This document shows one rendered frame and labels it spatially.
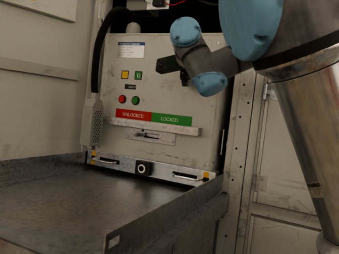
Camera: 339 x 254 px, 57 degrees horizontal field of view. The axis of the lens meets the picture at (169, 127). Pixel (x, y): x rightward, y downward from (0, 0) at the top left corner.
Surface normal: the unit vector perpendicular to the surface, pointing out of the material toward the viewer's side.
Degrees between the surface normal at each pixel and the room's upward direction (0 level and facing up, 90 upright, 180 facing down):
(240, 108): 90
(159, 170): 90
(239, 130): 90
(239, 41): 112
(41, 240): 0
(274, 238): 90
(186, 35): 75
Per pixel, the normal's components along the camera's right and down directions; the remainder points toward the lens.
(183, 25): -0.14, -0.22
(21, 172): 0.90, 0.12
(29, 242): 0.11, -0.99
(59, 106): 0.69, 0.11
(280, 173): -0.42, 0.00
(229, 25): -0.95, 0.27
